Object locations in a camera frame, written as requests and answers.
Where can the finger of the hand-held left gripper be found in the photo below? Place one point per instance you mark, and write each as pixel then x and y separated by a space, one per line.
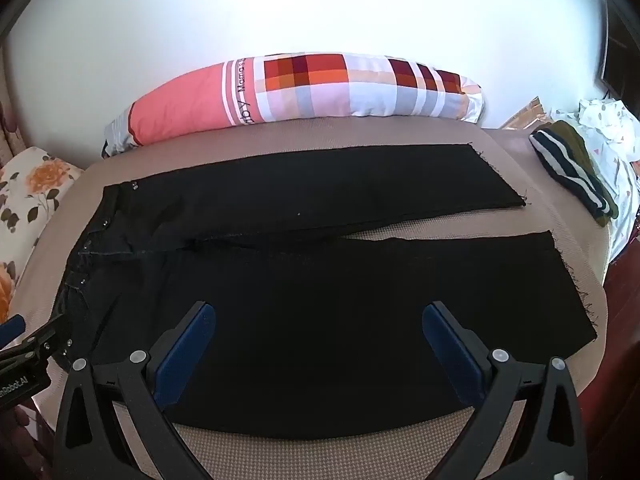
pixel 12 329
pixel 50 337

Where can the beige woven bed mat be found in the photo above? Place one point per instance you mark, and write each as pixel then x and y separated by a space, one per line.
pixel 310 132

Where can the long checkered pink pillow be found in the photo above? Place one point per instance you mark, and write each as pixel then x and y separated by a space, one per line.
pixel 310 90

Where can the white printed cloth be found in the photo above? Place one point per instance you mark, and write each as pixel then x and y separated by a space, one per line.
pixel 622 160

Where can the brown patterned cloth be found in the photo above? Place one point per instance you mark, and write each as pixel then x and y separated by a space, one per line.
pixel 525 117

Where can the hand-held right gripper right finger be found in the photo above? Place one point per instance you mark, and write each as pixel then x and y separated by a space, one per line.
pixel 452 342

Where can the black pants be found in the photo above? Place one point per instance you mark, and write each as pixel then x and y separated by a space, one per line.
pixel 320 300

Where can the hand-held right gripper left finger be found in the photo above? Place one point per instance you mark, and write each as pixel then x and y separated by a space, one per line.
pixel 185 342

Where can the dark wooden cabinet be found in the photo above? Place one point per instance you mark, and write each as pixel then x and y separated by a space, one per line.
pixel 622 45

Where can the floral print pillow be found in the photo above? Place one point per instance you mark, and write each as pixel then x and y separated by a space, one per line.
pixel 35 195

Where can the striped olive garment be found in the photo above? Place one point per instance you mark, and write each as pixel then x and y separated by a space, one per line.
pixel 575 165

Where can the red wooden bed frame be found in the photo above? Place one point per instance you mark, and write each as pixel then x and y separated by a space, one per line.
pixel 622 340

